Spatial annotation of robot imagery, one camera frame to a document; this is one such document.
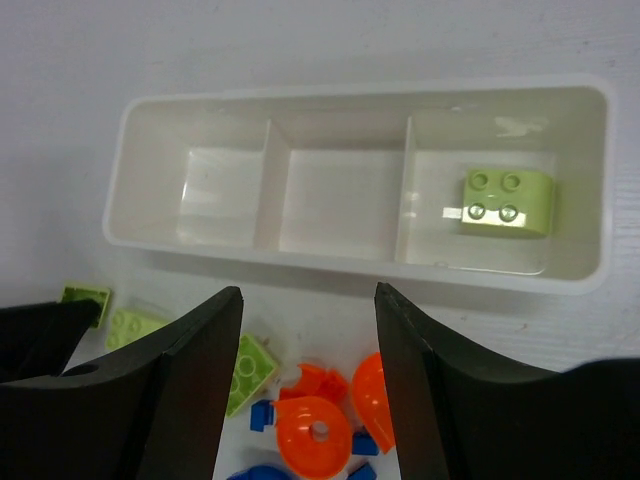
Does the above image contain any white three-compartment tray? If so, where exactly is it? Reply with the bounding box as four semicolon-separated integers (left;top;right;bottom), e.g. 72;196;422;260
103;74;616;295

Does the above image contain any orange dome lego piece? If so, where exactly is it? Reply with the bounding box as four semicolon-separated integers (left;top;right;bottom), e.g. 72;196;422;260
351;352;396;454

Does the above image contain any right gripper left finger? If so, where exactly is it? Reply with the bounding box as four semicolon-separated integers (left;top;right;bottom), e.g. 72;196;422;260
1;287;243;479

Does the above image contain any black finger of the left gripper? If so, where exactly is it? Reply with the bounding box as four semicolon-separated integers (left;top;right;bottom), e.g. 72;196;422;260
1;300;100;383

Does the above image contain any orange curved lego piece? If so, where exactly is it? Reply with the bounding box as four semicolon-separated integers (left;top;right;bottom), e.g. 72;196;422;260
279;363;349;405

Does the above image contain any blue arch lego piece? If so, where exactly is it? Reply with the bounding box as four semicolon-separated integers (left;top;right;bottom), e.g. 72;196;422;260
227;464;292;480

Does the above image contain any small blue lego piece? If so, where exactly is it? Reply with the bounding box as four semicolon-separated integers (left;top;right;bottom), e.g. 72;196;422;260
249;399;275;432
352;430;380;456
347;463;377;480

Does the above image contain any green lego brick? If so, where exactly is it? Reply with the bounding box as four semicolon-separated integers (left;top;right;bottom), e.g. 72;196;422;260
461;168;555;239
225;333;279;418
105;308;168;351
60;283;112;329

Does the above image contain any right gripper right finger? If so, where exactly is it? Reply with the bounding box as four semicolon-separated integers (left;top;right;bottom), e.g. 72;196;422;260
374;283;639;479

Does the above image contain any orange ring lego piece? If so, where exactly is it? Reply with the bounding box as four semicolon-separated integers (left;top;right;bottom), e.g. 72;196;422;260
273;396;352;479

